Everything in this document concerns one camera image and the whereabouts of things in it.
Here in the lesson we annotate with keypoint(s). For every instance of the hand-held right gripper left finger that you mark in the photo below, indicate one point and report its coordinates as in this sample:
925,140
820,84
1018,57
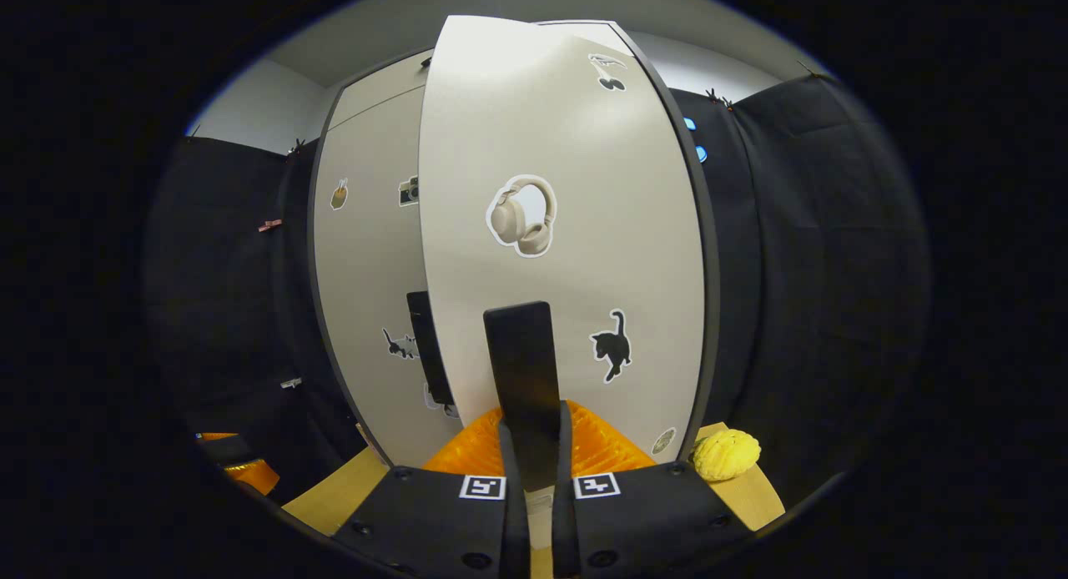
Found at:
434,512

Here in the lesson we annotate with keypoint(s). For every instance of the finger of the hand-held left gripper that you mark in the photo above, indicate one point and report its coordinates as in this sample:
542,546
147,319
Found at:
254,476
221,447

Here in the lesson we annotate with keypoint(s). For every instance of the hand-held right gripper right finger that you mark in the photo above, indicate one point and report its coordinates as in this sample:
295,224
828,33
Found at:
642,521

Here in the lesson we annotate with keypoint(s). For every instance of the grey cabinet door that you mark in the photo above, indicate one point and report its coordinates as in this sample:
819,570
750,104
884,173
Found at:
584,145
367,270

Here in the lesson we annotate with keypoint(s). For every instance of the grey double-door shoe cabinet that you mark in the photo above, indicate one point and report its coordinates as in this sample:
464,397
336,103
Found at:
375,87

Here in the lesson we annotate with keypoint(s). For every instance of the yellow knobbly toy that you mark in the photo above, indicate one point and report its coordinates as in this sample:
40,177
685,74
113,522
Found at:
726,455

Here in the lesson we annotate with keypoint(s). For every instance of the red clip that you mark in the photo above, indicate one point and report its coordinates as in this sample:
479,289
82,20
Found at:
269,225

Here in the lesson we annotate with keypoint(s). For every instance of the black clip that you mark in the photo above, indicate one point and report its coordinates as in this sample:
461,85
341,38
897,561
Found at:
296,148

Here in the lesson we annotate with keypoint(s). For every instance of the black backdrop cloth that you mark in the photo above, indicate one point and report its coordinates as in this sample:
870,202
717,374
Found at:
834,270

